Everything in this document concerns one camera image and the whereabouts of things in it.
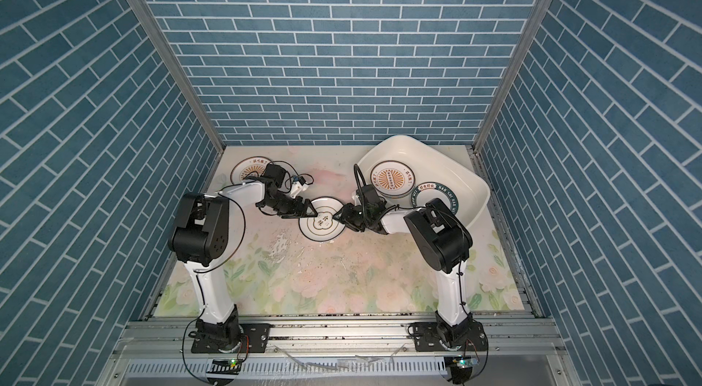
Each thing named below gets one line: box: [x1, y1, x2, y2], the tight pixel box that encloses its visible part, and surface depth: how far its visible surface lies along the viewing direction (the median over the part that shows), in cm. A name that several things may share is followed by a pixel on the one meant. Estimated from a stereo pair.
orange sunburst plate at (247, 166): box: [230, 155, 271, 185], surface depth 114 cm
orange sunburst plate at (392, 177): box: [370, 160, 416, 197], surface depth 110 cm
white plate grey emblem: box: [297, 196, 347, 243], surface depth 98 cm
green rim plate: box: [411, 182, 459, 215], surface depth 107 cm
